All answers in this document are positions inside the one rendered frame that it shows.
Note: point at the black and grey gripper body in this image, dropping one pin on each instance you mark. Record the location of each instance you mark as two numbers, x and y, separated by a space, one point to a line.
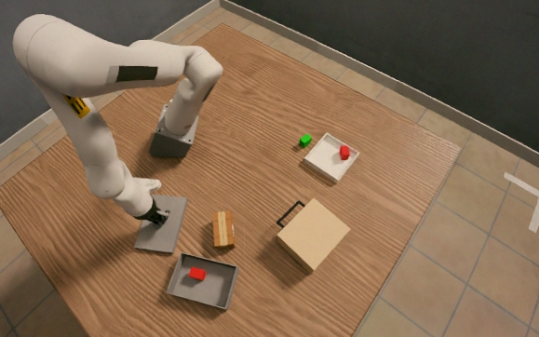
151 212

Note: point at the grey lid with small knob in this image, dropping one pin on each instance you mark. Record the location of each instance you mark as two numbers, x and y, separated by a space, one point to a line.
163 238

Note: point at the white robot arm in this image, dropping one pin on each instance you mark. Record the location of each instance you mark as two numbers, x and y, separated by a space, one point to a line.
66 63

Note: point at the light wooden cabinet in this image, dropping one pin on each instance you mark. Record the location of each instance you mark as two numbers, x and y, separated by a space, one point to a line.
311 235

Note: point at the red block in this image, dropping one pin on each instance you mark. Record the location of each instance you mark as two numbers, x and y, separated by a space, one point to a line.
344 152
197 273

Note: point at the small green block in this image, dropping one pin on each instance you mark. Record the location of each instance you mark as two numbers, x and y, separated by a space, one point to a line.
305 140

